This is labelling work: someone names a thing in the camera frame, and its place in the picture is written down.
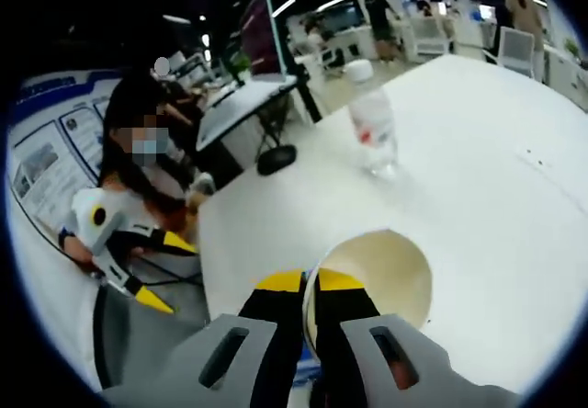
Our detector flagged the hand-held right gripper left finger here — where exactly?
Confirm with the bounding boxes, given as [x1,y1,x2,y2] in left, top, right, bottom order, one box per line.
[100,267,308,408]

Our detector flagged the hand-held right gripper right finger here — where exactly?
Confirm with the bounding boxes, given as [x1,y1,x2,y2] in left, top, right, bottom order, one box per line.
[305,267,523,408]

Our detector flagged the paper cup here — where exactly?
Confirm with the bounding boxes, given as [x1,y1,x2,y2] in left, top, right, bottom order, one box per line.
[301,227,434,364]

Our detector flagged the clear plastic bottle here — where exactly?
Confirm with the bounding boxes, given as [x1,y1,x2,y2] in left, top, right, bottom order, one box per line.
[343,60,400,178]

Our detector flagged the grey mesh chair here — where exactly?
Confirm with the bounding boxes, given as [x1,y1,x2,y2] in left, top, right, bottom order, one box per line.
[93,282,210,391]

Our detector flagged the black oval object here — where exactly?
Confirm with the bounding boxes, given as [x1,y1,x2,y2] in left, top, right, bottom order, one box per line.
[255,144,299,176]

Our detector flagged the white neighbouring desk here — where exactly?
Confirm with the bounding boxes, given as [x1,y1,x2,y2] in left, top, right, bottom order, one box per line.
[194,75,300,173]

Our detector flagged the white chair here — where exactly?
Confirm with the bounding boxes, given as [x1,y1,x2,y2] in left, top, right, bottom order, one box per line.
[497,25,537,79]

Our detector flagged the potted plant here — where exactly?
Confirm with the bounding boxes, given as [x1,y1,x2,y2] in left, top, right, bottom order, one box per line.
[563,39,582,65]

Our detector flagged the blue and white wall poster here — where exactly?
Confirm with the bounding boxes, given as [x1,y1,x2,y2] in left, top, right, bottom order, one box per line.
[7,71,109,228]

